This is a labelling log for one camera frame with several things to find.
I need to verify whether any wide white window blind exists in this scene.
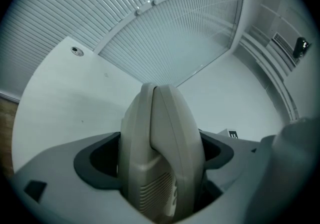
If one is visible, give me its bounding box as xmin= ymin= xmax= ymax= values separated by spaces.
xmin=0 ymin=0 xmax=246 ymax=99

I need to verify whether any white rectangular table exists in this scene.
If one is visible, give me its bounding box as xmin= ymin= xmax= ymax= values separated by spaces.
xmin=11 ymin=35 xmax=286 ymax=176

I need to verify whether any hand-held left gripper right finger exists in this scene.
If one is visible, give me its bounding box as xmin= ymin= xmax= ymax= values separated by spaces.
xmin=179 ymin=129 xmax=275 ymax=224

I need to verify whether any white ceiling air vent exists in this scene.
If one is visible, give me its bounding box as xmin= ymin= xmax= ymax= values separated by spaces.
xmin=271 ymin=31 xmax=301 ymax=68

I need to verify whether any narrow white window blind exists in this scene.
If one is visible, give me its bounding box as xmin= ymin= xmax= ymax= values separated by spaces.
xmin=97 ymin=0 xmax=245 ymax=88

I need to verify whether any black ceiling device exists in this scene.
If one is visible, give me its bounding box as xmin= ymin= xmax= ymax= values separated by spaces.
xmin=292 ymin=36 xmax=311 ymax=59

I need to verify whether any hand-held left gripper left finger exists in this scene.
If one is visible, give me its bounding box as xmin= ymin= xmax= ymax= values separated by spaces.
xmin=9 ymin=131 xmax=156 ymax=224

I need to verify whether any round table cable grommet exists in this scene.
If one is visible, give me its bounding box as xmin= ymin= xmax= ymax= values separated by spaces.
xmin=70 ymin=45 xmax=85 ymax=57

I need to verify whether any white corded telephone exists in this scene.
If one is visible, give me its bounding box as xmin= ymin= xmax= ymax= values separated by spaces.
xmin=117 ymin=82 xmax=207 ymax=224

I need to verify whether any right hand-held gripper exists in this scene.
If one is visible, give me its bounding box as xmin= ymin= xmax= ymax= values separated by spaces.
xmin=217 ymin=128 xmax=240 ymax=141

